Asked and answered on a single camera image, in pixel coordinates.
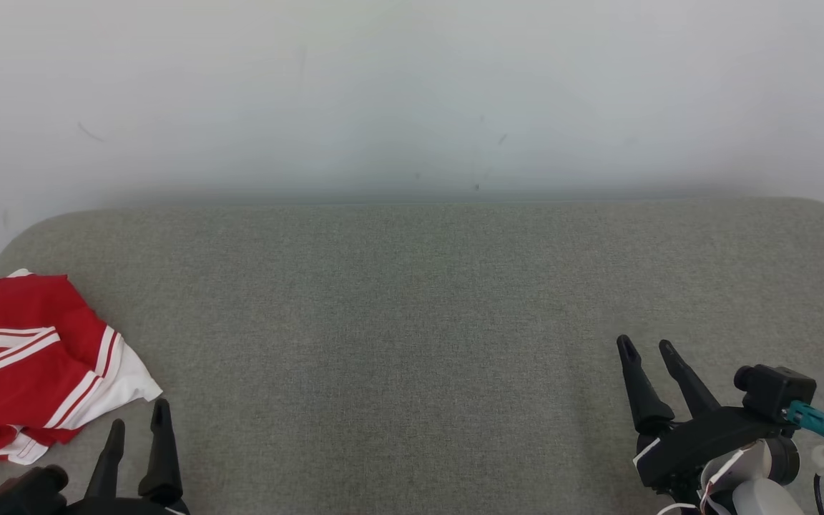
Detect teal right camera connector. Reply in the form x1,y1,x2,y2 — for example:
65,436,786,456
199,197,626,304
787,400,824,448

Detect red basketball jersey number 23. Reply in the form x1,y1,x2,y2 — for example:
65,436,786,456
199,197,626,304
0,268,164,433

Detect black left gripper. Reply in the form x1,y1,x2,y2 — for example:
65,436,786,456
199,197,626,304
62,398,191,515

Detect red white wire bundle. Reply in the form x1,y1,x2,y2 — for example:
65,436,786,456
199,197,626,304
657,447,745,515

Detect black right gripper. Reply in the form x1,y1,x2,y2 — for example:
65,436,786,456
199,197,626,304
616,335,789,496

